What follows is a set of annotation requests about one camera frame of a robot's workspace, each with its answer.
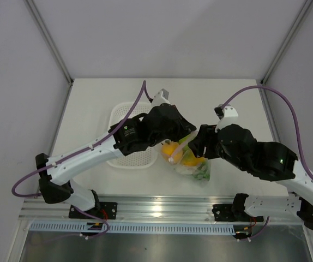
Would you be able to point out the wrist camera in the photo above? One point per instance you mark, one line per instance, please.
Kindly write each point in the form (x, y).
(160, 98)
(227, 115)

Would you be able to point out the clear zip top bag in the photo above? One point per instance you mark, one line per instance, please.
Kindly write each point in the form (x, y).
(177, 155)

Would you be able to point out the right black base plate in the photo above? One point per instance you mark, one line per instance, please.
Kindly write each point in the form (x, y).
(224, 213)

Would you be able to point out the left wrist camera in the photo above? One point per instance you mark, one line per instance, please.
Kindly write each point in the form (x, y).
(160, 98)

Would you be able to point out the aluminium mounting rail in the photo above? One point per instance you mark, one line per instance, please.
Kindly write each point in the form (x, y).
(171, 209)

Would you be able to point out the aluminium frame post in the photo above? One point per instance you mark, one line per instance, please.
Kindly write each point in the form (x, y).
(48, 39)
(293, 30)

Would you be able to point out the orange fruit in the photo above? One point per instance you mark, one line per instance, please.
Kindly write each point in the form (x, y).
(168, 149)

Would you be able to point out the white perforated plastic basket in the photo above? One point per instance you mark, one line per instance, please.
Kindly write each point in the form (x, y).
(137, 160)

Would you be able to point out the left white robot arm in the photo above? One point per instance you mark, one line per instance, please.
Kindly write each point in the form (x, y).
(130, 135)

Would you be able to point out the green lettuce head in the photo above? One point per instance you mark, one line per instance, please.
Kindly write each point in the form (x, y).
(200, 172)

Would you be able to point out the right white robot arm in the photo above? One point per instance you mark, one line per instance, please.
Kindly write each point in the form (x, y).
(268, 161)

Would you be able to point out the yellow mango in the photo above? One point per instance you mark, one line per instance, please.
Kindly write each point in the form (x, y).
(189, 159)

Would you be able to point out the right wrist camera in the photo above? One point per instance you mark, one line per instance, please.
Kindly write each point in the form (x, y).
(227, 115)

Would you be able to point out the left aluminium frame post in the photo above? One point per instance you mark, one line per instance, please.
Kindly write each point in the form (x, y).
(48, 39)

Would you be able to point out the white slotted cable duct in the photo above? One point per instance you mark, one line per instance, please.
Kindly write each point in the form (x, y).
(138, 228)

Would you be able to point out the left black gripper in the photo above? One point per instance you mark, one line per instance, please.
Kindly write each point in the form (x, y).
(184, 127)

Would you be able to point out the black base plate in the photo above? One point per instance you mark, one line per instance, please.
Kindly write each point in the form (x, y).
(224, 213)
(108, 210)

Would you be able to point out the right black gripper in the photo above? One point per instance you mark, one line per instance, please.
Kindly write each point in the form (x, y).
(205, 137)

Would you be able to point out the right aluminium frame post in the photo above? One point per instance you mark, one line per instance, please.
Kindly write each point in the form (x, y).
(293, 30)

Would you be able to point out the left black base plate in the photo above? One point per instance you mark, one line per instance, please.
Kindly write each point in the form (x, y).
(108, 210)

